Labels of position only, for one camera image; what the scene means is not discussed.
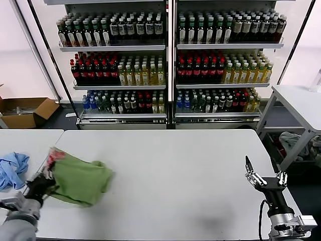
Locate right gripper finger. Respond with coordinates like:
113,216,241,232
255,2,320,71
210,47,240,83
277,170,288,187
245,155,266,187

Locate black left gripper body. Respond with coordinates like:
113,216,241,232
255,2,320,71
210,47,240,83
25,177,58,201

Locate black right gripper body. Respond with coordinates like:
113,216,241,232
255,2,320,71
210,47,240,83
255,177,293,218

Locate green T-shirt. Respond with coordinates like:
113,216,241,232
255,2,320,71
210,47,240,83
46,147,115,208

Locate crumpled blue cloth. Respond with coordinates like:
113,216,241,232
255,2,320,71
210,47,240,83
0,151,30,193

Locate dark storage crate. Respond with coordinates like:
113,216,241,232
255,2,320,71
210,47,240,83
264,132,321,164

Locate grey crumpled cloth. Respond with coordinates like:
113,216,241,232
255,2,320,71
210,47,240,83
278,131,310,162
310,135,321,155

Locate open cardboard box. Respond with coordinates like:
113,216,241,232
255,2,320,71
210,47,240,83
0,97,61,130

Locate metal rods bundle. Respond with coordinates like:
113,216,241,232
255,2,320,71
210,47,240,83
16,106,35,116

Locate white table grey legs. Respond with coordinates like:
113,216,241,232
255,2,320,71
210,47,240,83
255,84,321,175

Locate clear plastic bottle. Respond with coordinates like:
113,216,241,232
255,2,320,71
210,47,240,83
309,73,321,93

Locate cola bottle red cap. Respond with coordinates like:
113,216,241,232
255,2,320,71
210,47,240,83
102,60,111,85
201,59,210,84
185,59,194,84
79,60,88,85
110,60,119,85
217,59,225,84
177,59,186,84
95,60,103,85
209,59,218,84
70,59,80,85
87,60,95,85
193,59,202,84

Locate yellow tea bottle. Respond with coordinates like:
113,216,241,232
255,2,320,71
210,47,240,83
134,64,143,86
257,62,266,84
265,63,273,83
142,64,150,86
157,63,166,85
232,63,241,84
118,65,127,86
149,64,158,85
224,63,233,84
248,62,258,84
126,65,135,86
240,63,249,84

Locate black slanted pole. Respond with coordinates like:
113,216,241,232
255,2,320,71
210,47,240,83
27,0,83,131
275,0,317,85

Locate grey slanted pole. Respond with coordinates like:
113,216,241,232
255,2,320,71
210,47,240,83
10,0,62,104

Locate dark bottle green cap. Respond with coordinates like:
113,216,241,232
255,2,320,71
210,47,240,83
215,16,225,44
224,17,233,44
178,17,188,44
197,17,206,44
187,17,197,44
101,19,111,46
58,21,67,48
206,17,216,44
92,19,102,47
84,20,93,47
66,20,76,48
74,20,85,47

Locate grey metal drinks shelf unit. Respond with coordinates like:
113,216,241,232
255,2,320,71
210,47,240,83
44,0,174,131
173,0,296,131

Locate dark bottle white label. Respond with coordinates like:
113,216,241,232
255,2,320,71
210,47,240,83
260,18,270,43
278,17,288,43
118,17,127,41
145,16,154,41
154,16,164,41
136,17,145,41
270,17,279,43
110,18,119,41
126,17,136,41
252,17,261,43

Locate dark bottle beige label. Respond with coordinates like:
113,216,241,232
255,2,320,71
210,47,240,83
233,16,243,43
242,16,252,43

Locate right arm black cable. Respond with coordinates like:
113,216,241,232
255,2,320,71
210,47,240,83
258,199,270,241

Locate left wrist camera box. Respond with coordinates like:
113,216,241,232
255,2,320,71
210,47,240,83
0,197,20,210

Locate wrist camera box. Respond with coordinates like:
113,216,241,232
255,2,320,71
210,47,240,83
0,197,20,210
297,214,319,229

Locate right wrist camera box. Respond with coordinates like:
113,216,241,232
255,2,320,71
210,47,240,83
297,214,319,229

